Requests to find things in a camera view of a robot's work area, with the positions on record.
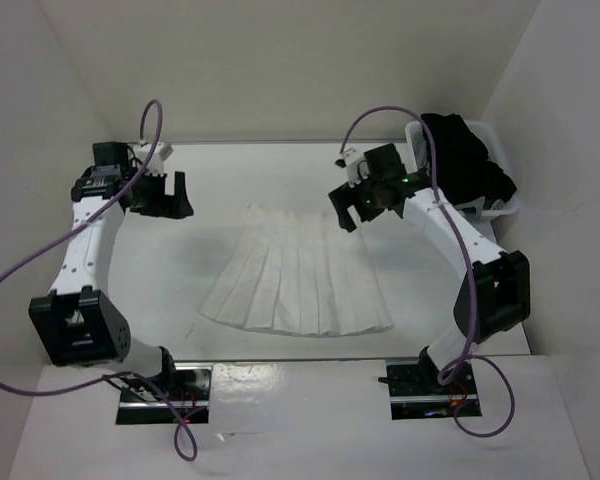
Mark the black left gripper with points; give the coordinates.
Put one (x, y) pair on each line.
(167, 206)

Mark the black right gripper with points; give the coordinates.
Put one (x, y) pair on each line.
(343, 196)

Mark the white pleated skirt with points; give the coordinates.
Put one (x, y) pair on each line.
(298, 275)

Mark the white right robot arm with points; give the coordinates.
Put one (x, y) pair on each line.
(494, 295)

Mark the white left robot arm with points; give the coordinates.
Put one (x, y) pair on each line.
(77, 322)

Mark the white perforated plastic basket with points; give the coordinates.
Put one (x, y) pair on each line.
(414, 156)

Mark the black skirt in basket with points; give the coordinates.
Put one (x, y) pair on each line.
(465, 172)

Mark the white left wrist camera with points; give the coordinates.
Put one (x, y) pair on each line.
(153, 159)

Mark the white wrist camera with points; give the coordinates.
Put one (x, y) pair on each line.
(153, 159)
(355, 164)

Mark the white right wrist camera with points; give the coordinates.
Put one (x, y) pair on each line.
(355, 164)

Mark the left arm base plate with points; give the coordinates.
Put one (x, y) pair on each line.
(189, 393)

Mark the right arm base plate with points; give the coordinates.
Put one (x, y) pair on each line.
(410, 397)

